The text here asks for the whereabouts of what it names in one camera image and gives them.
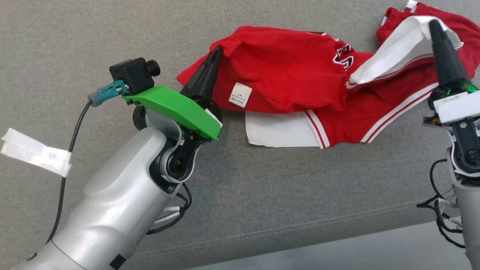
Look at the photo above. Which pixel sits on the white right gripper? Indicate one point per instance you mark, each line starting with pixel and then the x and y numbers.
pixel 459 107

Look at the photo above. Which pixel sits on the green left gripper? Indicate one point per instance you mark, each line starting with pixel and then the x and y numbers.
pixel 176 107

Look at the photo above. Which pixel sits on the red shorts with white stripes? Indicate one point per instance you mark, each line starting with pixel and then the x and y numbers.
pixel 435 9

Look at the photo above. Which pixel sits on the red Bulls jersey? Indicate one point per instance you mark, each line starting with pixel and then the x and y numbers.
pixel 285 67

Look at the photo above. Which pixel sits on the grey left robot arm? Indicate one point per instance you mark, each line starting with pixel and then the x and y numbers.
pixel 112 210

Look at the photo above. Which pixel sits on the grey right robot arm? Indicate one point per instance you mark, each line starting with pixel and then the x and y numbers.
pixel 470 210

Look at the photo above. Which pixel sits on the grey fabric sofa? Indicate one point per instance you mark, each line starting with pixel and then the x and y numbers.
pixel 300 195

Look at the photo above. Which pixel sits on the white tape label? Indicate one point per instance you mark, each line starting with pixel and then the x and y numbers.
pixel 33 152

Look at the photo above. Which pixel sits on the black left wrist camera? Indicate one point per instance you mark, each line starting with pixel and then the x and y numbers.
pixel 131 75

